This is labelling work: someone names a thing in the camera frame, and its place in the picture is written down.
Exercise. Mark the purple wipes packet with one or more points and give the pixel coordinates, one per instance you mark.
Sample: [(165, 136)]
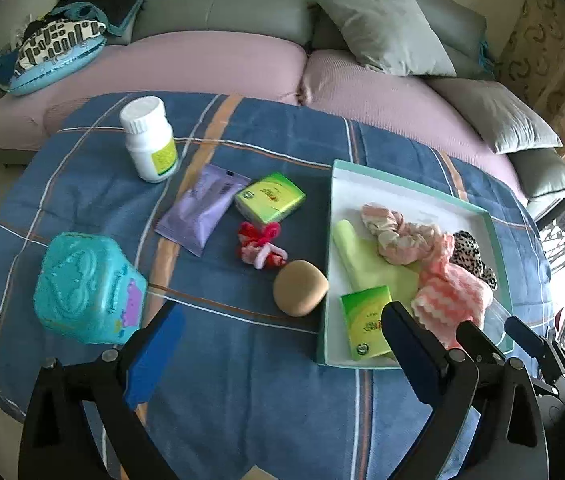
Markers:
[(197, 210)]

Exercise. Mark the beige round sponge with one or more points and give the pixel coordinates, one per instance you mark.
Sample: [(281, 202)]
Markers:
[(300, 287)]

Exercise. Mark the light blue white cloth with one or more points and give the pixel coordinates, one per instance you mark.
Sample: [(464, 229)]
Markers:
[(497, 317)]

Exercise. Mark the green tissue packet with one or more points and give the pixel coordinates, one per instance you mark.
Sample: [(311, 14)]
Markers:
[(270, 197), (365, 325)]

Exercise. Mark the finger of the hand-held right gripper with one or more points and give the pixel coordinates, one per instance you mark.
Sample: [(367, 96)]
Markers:
[(477, 342), (520, 332)]

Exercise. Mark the pink sofa seat cover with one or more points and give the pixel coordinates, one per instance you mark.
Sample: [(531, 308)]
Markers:
[(362, 90), (187, 60)]

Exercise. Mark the blue plaid blanket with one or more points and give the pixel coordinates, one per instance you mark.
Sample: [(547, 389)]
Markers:
[(262, 385)]

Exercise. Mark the beige patterned curtain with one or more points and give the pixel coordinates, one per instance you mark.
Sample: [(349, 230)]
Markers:
[(547, 60)]

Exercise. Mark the dark teal cloth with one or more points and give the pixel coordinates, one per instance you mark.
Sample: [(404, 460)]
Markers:
[(5, 67)]

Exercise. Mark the black white patterned cushion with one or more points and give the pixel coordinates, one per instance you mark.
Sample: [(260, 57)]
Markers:
[(52, 40)]

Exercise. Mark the pink white knitted cloth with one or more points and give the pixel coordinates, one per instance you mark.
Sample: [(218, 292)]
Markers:
[(455, 300)]

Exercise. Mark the grey square pillow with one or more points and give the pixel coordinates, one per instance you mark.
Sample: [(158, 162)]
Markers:
[(387, 35), (497, 115)]

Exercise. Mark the teal white shallow box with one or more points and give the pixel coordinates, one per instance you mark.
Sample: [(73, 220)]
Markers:
[(362, 195)]

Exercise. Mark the white plastic bottle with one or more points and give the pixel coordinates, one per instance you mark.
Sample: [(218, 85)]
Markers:
[(152, 150)]

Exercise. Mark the light green cloth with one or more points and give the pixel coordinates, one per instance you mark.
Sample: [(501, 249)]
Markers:
[(362, 265)]

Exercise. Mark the teal toy box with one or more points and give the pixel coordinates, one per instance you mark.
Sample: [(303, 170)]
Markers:
[(87, 290)]

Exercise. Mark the grey sofa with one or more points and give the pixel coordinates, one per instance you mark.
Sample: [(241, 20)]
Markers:
[(242, 10)]

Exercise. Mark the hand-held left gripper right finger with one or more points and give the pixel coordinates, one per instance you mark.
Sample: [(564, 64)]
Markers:
[(412, 355)]

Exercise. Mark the pink white scrunchie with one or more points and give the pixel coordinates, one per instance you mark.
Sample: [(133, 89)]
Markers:
[(402, 240)]

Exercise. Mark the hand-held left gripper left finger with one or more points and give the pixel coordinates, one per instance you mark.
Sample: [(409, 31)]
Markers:
[(155, 355)]

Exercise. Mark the leopard print scrunchie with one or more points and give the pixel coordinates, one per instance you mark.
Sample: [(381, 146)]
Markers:
[(472, 260)]

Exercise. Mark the light blue inflatable pillow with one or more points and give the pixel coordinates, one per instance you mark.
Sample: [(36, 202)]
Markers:
[(42, 80)]

